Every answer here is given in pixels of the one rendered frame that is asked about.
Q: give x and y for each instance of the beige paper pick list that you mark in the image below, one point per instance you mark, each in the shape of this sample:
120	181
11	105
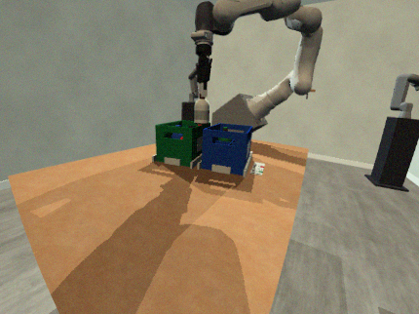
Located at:
257	168

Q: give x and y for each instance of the green crate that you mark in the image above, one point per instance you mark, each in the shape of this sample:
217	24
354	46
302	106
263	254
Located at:
186	149

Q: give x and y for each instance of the blue crate with dividers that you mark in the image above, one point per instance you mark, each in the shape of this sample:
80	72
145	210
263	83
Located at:
219	152

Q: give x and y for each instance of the blue bottle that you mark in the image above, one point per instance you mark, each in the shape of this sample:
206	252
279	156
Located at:
175	135

